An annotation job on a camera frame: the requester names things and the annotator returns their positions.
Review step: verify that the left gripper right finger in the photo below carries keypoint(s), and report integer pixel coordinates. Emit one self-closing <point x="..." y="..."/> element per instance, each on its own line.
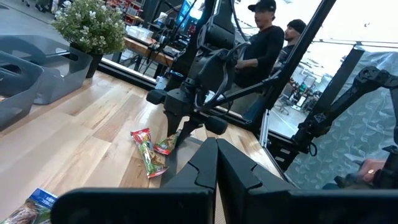
<point x="311" y="208"/>

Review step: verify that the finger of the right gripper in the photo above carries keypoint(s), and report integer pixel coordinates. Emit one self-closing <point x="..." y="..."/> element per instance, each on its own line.
<point x="188" y="128"/>
<point x="172" y="123"/>

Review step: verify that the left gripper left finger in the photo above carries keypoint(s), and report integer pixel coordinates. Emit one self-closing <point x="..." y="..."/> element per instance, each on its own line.
<point x="124" y="208"/>

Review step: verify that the red and green granola bar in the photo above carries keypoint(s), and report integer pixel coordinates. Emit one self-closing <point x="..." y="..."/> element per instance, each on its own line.
<point x="166" y="145"/>
<point x="149" y="152"/>

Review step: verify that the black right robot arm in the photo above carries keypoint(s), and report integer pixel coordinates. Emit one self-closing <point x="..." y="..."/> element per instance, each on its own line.
<point x="217" y="34"/>

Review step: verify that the blue granola bar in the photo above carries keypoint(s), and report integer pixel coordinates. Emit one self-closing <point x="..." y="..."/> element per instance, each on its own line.
<point x="28" y="211"/>

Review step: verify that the wooden workbench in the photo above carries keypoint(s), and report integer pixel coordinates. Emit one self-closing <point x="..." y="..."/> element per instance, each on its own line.
<point x="140" y="46"/>

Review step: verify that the person's hand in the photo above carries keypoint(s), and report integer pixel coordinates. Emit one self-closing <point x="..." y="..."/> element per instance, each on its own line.
<point x="370" y="171"/>

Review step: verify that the person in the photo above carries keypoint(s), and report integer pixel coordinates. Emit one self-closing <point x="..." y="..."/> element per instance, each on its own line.
<point x="264" y="46"/>
<point x="293" y="28"/>

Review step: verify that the green potted plant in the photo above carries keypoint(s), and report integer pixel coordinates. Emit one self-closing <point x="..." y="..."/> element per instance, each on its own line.
<point x="90" y="28"/>

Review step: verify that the grey translucent plastic bin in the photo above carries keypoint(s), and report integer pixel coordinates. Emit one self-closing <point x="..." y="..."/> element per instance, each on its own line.
<point x="62" y="81"/>
<point x="18" y="93"/>

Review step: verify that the black aluminium rig frame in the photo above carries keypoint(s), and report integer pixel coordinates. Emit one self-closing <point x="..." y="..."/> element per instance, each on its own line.
<point x="298" y="53"/>

